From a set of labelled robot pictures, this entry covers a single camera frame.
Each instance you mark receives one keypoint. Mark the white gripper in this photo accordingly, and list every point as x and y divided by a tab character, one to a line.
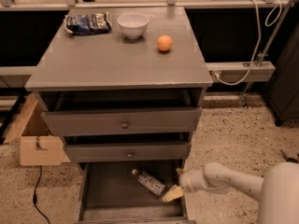
188	181

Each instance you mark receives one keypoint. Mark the clear plastic water bottle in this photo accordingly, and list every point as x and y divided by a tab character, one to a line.
149	182

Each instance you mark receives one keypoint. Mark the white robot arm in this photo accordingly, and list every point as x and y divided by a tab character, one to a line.
277	192

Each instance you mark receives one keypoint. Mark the grey top drawer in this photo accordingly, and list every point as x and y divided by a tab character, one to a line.
85	123

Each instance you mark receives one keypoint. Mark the grey open bottom drawer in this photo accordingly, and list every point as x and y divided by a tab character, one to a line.
110	194

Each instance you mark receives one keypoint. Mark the grey middle drawer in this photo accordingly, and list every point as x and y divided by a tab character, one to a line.
129	152

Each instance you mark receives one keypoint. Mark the grey wooden drawer cabinet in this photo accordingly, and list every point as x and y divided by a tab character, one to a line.
112	72

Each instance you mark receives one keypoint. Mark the black tool on floor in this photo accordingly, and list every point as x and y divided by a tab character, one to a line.
287	158

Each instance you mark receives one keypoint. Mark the dark cabinet at right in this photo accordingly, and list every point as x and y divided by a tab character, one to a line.
282	90

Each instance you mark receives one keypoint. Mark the orange fruit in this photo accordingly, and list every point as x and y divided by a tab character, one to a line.
164	43

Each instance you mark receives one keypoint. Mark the light wooden box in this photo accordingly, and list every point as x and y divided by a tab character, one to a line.
32	136

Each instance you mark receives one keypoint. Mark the metal stand pole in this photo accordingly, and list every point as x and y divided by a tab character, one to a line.
256	59

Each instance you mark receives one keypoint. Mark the white ceramic bowl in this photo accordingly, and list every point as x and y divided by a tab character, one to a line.
133	25

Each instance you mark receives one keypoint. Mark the blue chip bag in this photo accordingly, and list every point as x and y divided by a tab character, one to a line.
87	24

